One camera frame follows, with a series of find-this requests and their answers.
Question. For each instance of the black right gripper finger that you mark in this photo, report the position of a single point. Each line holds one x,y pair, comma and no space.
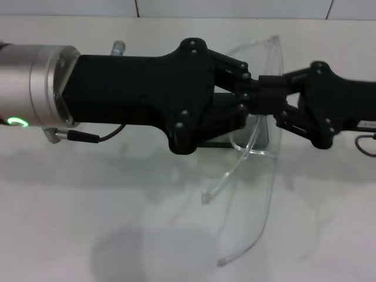
229,117
232,73

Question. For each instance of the silver metal connector plug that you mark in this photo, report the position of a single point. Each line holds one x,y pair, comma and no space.
118,48

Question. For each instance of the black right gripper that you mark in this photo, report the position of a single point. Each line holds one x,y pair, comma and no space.
332,102

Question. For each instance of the clear plastic glasses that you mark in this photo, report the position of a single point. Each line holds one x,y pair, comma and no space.
252,152

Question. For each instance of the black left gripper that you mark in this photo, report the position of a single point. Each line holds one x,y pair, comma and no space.
132,88

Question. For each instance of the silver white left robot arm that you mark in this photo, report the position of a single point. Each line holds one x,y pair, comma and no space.
29,82

